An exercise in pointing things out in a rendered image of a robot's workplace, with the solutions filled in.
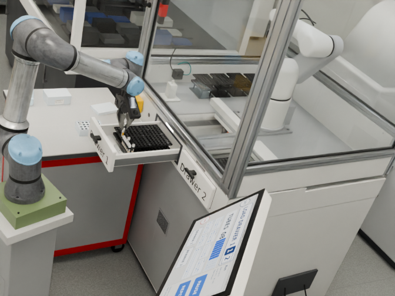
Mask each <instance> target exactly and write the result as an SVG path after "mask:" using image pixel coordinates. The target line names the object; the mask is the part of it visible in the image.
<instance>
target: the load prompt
mask: <svg viewBox="0 0 395 296"><path fill-rule="evenodd" d="M252 205H253V203H250V204H248V205H246V206H244V207H241V208H240V210H239V213H238V215H237V218H236V221H235V223H234V226H233V228H232V231H231V234H230V236H229V239H228V241H227V244H226V247H225V249H224V252H223V254H222V257H221V259H220V262H219V265H222V264H225V263H228V262H229V261H233V259H234V256H235V253H236V250H237V247H238V245H239V241H240V238H241V236H242V233H243V230H244V227H245V225H246V222H247V218H248V216H249V213H250V210H251V208H252ZM219 265H218V266H219Z"/></svg>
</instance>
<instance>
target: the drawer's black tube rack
mask: <svg viewBox="0 0 395 296"><path fill-rule="evenodd" d="M133 130H134V131H133ZM161 133H162V134H161ZM113 135H114V136H115V138H116V140H117V141H118V143H119V144H120V146H121V147H122V149H123V151H124V152H125V153H127V151H126V149H125V148H124V146H123V144H122V139H121V138H120V137H119V135H118V134H117V132H113ZM124 136H125V137H126V139H128V137H130V140H128V141H129V143H130V144H131V147H132V144H135V147H132V149H134V151H133V152H146V151H154V150H166V149H171V148H170V147H169V146H172V143H171V142H170V140H169V139H168V138H167V137H166V135H165V134H164V132H162V130H161V129H160V127H159V126H158V125H139V126H129V127H128V128H127V129H126V130H125V132H124ZM130 153H131V149H130Z"/></svg>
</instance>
